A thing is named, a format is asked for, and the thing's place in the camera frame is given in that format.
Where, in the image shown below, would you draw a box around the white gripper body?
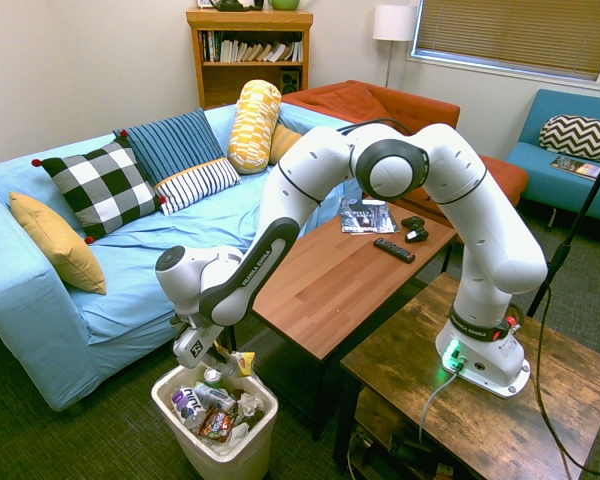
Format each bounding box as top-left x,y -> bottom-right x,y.
172,324 -> 222,370

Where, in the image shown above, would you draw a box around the yellow chip bag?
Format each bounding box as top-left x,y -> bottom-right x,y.
218,349 -> 257,378

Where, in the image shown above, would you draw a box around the white plastic trash bin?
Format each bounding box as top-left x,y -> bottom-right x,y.
150,362 -> 280,480

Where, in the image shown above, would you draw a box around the silver drink can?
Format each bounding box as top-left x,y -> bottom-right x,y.
193,382 -> 239,416

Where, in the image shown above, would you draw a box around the floor air vent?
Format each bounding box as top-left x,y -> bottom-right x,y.
237,327 -> 284,364

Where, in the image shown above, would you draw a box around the hint water bottle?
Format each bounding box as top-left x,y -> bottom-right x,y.
171,385 -> 207,431

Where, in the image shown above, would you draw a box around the crumpled white paper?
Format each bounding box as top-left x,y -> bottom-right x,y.
236,392 -> 265,419

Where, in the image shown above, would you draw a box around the red snack wrapper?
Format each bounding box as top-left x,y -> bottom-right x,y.
197,407 -> 236,444

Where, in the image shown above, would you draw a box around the light blue covered sofa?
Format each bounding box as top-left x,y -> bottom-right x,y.
0,102 -> 354,412

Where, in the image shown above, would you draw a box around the brown wooden coffee table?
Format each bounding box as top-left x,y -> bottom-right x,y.
227,212 -> 460,441

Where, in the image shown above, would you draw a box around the white navy striped cushion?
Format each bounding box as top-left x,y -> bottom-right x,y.
153,157 -> 242,217

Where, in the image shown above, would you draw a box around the plain mustard cushion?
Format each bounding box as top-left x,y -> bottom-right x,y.
8,191 -> 108,296

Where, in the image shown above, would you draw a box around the black white checked cushion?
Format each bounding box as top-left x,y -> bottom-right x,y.
31,130 -> 167,245

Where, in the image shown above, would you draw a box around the black TV remote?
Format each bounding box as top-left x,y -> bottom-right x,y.
372,236 -> 416,265

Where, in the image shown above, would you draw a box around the dark cover magazine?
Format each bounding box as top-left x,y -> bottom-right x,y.
339,197 -> 401,236

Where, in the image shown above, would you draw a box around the blue striped cushion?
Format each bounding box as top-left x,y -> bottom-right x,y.
112,107 -> 226,187

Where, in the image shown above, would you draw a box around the mustard striped cushion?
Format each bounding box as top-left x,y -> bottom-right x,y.
268,123 -> 304,167

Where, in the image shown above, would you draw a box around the yellow white patterned bolster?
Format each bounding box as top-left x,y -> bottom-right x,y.
227,79 -> 283,175

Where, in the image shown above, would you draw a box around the black game controller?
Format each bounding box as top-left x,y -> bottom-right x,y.
400,215 -> 430,244

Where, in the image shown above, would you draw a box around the rustic dark wood table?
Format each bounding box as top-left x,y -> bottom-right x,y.
332,272 -> 600,480

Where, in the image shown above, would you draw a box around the wooden bookshelf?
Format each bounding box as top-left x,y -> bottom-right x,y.
185,7 -> 315,110

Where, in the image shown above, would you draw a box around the orange sofa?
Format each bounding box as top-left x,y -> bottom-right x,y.
281,79 -> 461,216

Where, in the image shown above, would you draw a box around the row of books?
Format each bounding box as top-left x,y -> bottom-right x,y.
201,30 -> 305,64

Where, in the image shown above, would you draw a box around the orange ottoman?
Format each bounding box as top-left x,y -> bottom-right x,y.
399,153 -> 530,221

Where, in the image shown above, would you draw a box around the black object on shelf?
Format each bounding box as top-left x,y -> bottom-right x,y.
213,0 -> 265,12

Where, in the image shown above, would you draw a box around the white shade floor lamp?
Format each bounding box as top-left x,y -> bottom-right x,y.
372,4 -> 419,89

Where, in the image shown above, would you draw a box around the colourful cover magazine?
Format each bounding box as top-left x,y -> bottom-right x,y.
548,154 -> 600,181

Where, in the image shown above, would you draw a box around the teal sofa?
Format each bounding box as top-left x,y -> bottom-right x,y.
505,88 -> 600,226

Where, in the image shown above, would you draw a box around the black white chevron cushion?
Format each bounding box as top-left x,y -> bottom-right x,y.
538,114 -> 600,166

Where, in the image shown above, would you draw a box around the brown window blinds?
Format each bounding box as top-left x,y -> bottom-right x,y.
412,0 -> 600,84

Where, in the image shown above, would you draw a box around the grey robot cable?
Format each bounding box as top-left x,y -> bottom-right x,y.
418,372 -> 460,444

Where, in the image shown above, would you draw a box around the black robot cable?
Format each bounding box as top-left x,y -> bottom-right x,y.
533,284 -> 600,480

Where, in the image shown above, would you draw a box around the black camera stand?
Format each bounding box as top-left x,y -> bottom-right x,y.
526,149 -> 600,319

